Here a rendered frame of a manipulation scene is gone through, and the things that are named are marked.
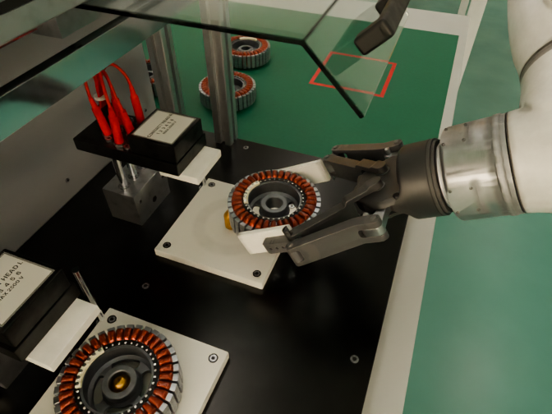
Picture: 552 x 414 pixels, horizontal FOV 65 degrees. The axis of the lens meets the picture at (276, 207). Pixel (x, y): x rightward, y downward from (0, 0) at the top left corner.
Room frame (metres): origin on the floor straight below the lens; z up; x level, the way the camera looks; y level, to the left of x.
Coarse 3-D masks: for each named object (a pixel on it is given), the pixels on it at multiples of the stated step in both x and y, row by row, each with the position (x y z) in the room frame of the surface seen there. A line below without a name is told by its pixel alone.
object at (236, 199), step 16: (256, 176) 0.41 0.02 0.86; (272, 176) 0.42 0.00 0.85; (288, 176) 0.42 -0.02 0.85; (240, 192) 0.38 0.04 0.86; (256, 192) 0.40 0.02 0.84; (272, 192) 0.41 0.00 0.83; (288, 192) 0.40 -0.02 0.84; (304, 192) 0.39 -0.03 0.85; (240, 208) 0.36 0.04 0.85; (288, 208) 0.38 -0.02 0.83; (304, 208) 0.36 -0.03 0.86; (240, 224) 0.34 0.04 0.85; (256, 224) 0.33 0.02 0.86; (272, 224) 0.33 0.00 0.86
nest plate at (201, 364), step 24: (120, 312) 0.26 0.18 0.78; (96, 336) 0.24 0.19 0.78; (168, 336) 0.24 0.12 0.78; (192, 360) 0.21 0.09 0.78; (216, 360) 0.21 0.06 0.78; (96, 384) 0.18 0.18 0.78; (144, 384) 0.18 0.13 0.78; (192, 384) 0.18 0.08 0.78; (48, 408) 0.16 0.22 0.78; (120, 408) 0.16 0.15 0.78; (192, 408) 0.16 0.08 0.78
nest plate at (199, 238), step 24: (216, 192) 0.46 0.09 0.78; (192, 216) 0.42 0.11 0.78; (216, 216) 0.42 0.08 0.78; (168, 240) 0.37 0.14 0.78; (192, 240) 0.37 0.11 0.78; (216, 240) 0.37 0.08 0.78; (192, 264) 0.34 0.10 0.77; (216, 264) 0.33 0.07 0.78; (240, 264) 0.33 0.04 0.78; (264, 264) 0.33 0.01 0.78
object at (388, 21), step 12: (384, 0) 0.47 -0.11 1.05; (396, 0) 0.42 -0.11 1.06; (408, 0) 0.45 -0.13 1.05; (384, 12) 0.39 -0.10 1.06; (396, 12) 0.40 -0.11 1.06; (372, 24) 0.39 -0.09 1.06; (384, 24) 0.37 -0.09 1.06; (396, 24) 0.39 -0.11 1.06; (360, 36) 0.38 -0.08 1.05; (372, 36) 0.38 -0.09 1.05; (384, 36) 0.37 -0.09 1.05; (360, 48) 0.38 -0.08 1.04; (372, 48) 0.38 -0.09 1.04
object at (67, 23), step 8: (72, 8) 0.45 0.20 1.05; (64, 16) 0.43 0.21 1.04; (72, 16) 0.44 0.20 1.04; (80, 16) 0.45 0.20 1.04; (88, 16) 0.46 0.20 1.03; (96, 16) 0.47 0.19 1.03; (48, 24) 0.43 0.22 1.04; (56, 24) 0.42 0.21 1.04; (64, 24) 0.43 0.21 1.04; (72, 24) 0.44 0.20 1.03; (80, 24) 0.45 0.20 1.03; (88, 24) 0.46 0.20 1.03; (40, 32) 0.43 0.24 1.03; (48, 32) 0.43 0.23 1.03; (56, 32) 0.42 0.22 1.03; (64, 32) 0.43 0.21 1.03; (72, 32) 0.44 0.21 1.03
